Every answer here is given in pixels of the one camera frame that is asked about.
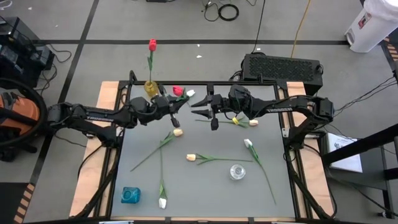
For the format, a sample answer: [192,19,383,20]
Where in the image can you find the white bin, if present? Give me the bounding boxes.
[344,0,398,54]

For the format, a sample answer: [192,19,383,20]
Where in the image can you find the black cable with plug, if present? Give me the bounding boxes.
[200,0,221,23]

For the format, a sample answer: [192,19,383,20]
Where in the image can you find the white printed paper sheet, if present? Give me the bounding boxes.
[326,132,364,174]

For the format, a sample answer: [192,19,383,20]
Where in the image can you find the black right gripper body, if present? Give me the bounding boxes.
[213,93,233,119]

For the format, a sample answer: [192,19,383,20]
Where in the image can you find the orange black vacuum cleaner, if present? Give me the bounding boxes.
[0,77,49,162]

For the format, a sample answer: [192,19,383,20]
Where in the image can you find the black metal stand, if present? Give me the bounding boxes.
[320,123,398,220]

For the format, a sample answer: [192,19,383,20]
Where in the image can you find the peach artificial tulip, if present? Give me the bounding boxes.
[186,152,254,166]
[195,116,259,129]
[129,128,184,172]

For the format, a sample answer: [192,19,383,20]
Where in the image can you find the coiled black cable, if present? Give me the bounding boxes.
[217,3,240,22]

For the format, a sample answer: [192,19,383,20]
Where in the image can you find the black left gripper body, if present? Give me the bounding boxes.
[144,93,172,125]

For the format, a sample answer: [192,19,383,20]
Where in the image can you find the blue glass vase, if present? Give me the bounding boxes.
[120,186,142,205]

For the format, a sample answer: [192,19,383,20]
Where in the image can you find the black orange striped floor mat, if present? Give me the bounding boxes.
[379,36,398,74]
[0,182,35,224]

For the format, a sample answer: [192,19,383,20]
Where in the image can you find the yellow glass vase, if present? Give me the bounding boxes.
[144,80,160,99]

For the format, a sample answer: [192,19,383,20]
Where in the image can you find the black cable bundle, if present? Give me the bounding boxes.
[337,76,398,108]

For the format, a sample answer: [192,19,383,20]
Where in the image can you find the black perforated computer case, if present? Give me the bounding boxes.
[241,52,324,101]

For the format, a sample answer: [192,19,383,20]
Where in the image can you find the clear glass vase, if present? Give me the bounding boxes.
[229,164,247,181]

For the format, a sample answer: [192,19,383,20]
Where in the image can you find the long black floor cable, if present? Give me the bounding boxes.
[251,0,267,54]

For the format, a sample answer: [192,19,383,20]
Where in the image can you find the black metal table frame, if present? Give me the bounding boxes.
[70,70,338,222]

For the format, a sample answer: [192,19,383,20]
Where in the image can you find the yellow cable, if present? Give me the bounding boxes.
[290,0,312,59]

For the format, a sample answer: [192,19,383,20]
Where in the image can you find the black equipment stack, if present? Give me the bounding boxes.
[0,16,56,90]

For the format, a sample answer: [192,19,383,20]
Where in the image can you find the grey table mat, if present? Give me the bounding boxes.
[111,84,296,218]

